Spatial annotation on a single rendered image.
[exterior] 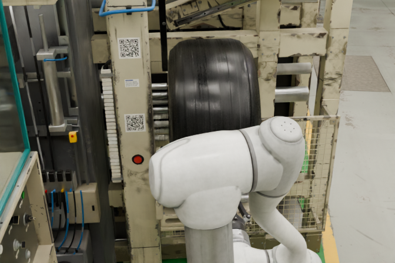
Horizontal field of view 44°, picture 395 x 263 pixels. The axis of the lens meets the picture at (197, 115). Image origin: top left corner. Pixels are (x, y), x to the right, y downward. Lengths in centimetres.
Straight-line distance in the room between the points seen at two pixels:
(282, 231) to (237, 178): 37
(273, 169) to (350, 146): 325
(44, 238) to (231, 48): 92
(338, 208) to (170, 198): 261
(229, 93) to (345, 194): 213
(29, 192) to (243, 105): 75
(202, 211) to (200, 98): 72
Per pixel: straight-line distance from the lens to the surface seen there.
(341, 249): 318
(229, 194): 96
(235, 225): 159
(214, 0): 209
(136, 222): 209
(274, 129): 97
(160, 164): 95
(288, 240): 134
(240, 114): 163
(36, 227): 180
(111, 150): 191
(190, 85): 164
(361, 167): 396
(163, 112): 225
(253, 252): 150
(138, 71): 175
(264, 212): 118
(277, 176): 101
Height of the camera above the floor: 207
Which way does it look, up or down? 27 degrees down
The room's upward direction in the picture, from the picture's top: 1 degrees counter-clockwise
